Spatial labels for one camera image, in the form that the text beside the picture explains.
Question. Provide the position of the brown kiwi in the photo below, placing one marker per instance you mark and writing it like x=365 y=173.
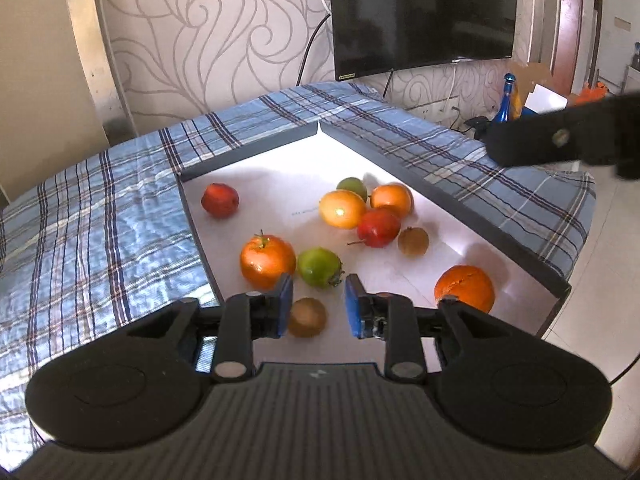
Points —
x=307 y=317
x=413 y=241

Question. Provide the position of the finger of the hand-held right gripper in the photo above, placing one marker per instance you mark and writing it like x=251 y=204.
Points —
x=530 y=140

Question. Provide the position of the white tray with grey rim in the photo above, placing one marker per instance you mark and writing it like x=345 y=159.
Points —
x=280 y=180

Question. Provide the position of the blue bottle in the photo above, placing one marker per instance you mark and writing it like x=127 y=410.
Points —
x=506 y=105

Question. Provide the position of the white cardboard box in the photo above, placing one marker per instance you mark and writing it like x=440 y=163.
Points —
x=545 y=99

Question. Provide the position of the orange plastic item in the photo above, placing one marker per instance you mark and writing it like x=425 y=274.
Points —
x=593 y=93

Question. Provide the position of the orange tangerine with stem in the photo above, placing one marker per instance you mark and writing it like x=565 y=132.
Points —
x=267 y=261

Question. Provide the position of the blue plaid cloth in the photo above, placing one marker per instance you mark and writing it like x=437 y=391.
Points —
x=100 y=240

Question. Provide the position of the brown wooden door frame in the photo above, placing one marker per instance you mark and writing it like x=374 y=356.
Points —
x=567 y=20

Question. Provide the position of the small orange tangerine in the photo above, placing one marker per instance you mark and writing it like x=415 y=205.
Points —
x=394 y=198
x=342 y=208

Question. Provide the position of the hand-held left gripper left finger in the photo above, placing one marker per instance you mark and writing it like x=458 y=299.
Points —
x=286 y=307

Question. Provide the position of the green round fruit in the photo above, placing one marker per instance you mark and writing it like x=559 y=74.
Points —
x=354 y=186
x=320 y=267

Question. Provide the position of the large orange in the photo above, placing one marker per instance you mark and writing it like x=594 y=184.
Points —
x=465 y=287

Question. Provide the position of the black adapter box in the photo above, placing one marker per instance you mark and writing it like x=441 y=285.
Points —
x=478 y=124

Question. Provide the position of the red apple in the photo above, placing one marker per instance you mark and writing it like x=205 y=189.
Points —
x=220 y=200
x=378 y=229

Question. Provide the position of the metal wall strip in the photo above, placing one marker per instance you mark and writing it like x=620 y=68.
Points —
x=97 y=50

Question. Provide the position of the black flat screen television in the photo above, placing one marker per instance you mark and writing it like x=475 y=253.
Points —
x=425 y=10

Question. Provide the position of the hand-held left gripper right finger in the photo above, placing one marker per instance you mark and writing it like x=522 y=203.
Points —
x=353 y=310

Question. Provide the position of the white wall socket panel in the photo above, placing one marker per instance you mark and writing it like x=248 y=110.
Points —
x=435 y=107

